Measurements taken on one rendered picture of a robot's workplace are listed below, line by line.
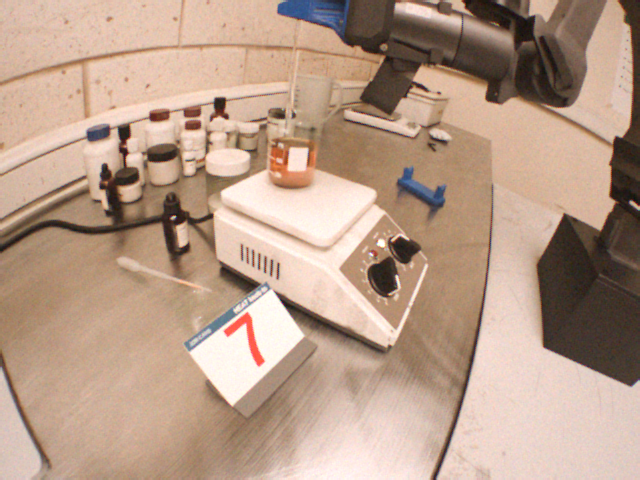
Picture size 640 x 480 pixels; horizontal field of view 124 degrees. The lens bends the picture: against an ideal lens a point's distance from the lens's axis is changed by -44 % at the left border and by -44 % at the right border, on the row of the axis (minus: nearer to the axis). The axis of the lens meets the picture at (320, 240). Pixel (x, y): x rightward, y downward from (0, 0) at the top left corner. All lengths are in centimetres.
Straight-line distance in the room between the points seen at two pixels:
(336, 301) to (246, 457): 14
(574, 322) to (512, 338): 8
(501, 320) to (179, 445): 34
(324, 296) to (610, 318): 32
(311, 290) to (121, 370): 18
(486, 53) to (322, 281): 23
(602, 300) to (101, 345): 49
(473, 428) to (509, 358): 10
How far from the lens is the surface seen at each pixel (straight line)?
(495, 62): 27
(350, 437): 24
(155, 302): 31
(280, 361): 25
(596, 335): 40
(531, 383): 35
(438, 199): 57
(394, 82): 26
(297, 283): 26
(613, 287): 36
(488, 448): 28
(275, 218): 25
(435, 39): 26
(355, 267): 26
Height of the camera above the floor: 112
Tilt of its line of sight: 35 degrees down
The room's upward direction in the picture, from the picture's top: 9 degrees clockwise
